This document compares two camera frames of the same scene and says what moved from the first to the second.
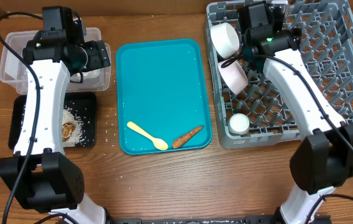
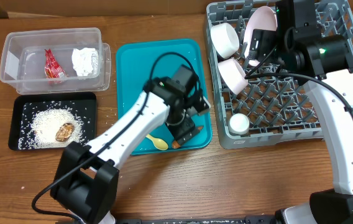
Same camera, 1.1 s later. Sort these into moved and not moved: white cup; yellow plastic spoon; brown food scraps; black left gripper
Moved: black left gripper
Not moved: brown food scraps; yellow plastic spoon; white cup
